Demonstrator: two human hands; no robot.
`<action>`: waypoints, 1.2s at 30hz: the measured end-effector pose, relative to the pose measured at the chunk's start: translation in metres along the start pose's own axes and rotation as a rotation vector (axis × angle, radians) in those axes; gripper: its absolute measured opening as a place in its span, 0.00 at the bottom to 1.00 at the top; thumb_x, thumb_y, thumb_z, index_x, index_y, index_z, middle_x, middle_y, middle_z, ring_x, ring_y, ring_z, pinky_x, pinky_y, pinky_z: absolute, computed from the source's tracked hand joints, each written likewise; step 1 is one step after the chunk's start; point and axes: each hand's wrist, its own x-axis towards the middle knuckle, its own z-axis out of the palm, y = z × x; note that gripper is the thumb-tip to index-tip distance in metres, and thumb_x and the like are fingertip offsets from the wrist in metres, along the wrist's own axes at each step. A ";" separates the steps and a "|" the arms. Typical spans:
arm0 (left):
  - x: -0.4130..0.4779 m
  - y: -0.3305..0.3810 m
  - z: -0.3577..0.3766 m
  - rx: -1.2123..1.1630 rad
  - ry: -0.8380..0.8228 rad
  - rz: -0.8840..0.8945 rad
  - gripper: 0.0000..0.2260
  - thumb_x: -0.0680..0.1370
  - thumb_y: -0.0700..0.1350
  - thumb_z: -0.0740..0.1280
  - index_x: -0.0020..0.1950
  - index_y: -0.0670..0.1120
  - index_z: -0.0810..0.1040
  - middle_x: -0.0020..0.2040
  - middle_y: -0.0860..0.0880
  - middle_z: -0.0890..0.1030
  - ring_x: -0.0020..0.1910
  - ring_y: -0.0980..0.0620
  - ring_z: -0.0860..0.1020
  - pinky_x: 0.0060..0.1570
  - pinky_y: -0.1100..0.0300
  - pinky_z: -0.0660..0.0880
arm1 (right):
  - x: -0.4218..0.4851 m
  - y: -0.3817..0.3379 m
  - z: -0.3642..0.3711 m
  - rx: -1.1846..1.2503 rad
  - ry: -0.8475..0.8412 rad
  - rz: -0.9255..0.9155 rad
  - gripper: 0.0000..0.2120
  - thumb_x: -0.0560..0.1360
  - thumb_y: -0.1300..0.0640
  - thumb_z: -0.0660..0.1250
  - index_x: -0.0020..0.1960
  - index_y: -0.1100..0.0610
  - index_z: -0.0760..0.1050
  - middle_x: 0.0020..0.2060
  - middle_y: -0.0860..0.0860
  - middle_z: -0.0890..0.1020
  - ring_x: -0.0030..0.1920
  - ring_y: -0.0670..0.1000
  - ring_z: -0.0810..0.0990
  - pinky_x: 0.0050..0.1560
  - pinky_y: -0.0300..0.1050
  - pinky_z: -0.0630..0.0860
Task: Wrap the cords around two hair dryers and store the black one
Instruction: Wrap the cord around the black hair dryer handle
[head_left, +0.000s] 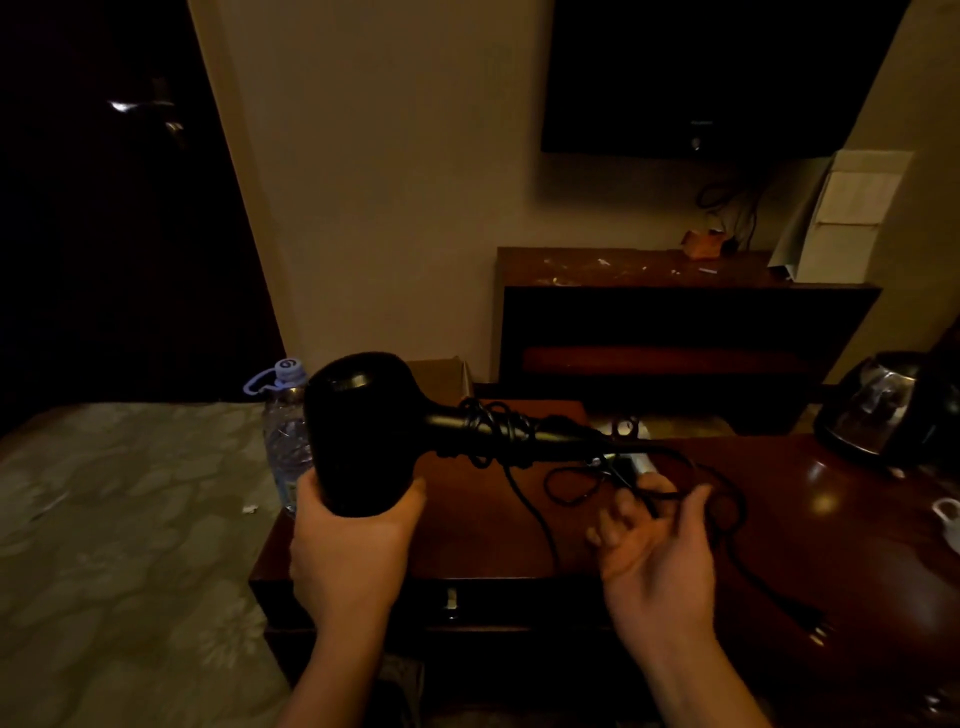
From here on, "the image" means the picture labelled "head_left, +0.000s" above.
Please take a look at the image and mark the person's left hand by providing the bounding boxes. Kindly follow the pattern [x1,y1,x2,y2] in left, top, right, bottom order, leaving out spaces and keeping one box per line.
[288,468,429,637]

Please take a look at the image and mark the person's right hand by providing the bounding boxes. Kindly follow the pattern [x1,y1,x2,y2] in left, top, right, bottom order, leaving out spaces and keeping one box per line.
[585,472,720,658]

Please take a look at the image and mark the black hair dryer cord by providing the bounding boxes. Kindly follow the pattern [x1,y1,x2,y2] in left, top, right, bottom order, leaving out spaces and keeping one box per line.
[457,397,830,648]

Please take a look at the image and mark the black hair dryer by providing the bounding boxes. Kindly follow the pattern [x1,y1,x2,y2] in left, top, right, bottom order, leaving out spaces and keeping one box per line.
[303,351,640,519]

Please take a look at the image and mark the person's left forearm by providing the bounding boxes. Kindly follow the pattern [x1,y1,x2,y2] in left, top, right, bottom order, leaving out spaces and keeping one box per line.
[276,621,393,728]

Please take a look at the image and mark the person's right forearm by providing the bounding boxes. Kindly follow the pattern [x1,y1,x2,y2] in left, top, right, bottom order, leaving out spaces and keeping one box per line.
[636,621,774,728]

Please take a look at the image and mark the small white object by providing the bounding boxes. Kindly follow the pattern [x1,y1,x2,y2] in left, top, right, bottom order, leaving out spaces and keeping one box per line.
[596,418,657,477]

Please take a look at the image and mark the brown cardboard box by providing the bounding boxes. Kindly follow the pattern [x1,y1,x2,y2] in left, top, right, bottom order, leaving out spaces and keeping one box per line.
[405,357,476,407]

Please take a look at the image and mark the clear plastic water bottle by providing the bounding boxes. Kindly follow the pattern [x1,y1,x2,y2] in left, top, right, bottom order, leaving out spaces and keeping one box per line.
[243,357,316,519]

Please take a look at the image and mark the dark wooden desk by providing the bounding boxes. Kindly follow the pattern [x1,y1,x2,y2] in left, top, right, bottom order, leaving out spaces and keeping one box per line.
[247,399,960,728]

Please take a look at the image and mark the dark wooden television console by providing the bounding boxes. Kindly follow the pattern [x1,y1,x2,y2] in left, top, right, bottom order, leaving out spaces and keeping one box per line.
[491,246,883,438]

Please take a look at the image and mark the steel electric kettle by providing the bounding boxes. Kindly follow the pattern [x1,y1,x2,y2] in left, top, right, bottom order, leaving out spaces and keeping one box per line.
[813,350,960,471]

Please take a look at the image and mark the white cup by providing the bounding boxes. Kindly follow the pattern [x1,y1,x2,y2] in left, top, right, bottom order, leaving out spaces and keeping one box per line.
[931,498,960,557]

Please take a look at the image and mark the orange crumpled wrapper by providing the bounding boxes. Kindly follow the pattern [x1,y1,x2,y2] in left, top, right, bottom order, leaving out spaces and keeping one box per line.
[680,228,733,261]

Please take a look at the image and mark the bed with patterned cover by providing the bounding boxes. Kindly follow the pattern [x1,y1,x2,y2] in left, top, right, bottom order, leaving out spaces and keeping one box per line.
[0,402,295,728]

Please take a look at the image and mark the white paper bag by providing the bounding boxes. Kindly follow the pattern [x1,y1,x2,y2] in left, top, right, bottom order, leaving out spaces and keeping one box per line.
[768,149,915,285]

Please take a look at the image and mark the dark door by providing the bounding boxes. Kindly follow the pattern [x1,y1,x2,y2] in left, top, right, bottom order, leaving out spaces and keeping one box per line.
[0,0,287,436]

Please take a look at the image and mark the black television cables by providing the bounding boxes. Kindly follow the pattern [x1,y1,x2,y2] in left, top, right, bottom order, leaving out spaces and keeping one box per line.
[693,159,768,253]

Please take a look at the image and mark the black wall television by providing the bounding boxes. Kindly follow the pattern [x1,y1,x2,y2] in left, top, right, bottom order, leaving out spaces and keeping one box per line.
[540,0,913,162]

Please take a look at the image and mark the metal door handle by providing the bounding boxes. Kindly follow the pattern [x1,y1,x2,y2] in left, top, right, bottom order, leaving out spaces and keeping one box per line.
[107,96,186,145]

